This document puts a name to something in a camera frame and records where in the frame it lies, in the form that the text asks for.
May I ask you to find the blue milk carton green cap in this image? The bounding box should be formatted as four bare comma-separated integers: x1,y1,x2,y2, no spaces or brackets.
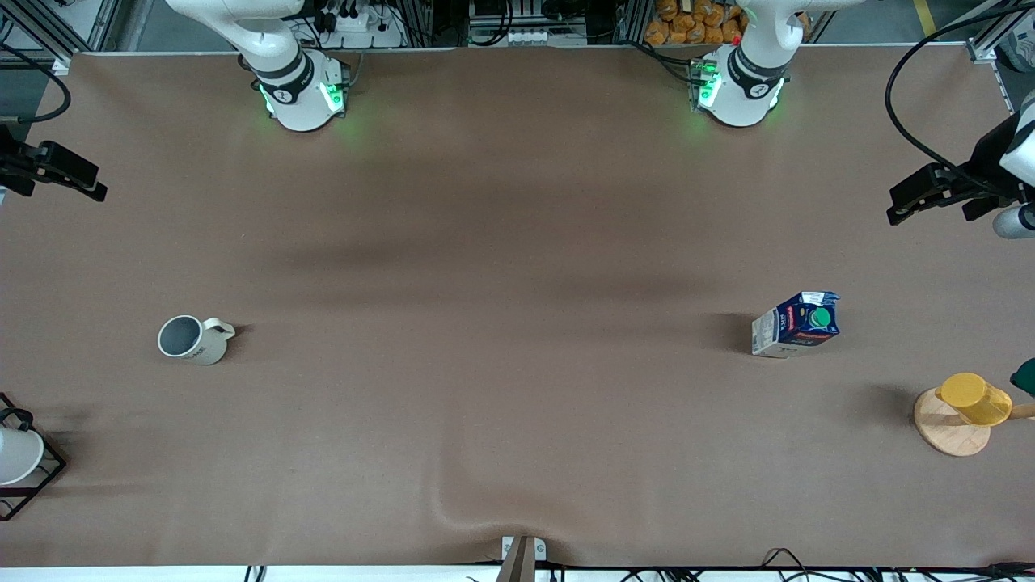
751,291,841,359

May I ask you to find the beige mug grey inside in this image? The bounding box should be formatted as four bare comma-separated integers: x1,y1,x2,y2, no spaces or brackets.
157,314,237,366

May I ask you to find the yellow plastic cup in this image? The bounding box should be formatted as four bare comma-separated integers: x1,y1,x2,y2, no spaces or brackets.
936,373,1013,427

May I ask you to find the white cup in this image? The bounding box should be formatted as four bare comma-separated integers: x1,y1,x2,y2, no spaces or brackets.
0,426,44,486

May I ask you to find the round wooden mug stand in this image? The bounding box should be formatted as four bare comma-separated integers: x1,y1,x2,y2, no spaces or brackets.
914,386,1035,458

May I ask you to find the pile of orange bread rolls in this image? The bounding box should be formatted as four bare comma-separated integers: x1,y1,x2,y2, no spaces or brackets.
644,0,749,46

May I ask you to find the white power strip with plugs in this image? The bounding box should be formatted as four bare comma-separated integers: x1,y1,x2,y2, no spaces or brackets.
311,0,405,48

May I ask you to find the white empty power strip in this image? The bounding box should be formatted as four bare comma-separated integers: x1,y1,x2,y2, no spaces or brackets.
505,28,589,46

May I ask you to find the brown table cloth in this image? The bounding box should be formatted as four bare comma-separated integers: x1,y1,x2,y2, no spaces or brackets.
0,44,1035,569

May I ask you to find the aluminium frame profile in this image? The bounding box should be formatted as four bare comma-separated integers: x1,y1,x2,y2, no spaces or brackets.
966,0,1035,64
0,0,122,75

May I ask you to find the black wire rack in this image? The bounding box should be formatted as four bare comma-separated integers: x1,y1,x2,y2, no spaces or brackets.
0,392,67,522

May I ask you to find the long black cable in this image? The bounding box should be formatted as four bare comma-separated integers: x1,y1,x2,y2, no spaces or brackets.
558,562,1035,580

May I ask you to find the thin black looped cable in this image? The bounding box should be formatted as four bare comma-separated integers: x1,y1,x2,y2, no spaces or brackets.
764,547,822,571

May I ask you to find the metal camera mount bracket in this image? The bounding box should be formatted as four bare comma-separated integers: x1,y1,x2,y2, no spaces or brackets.
495,535,547,582

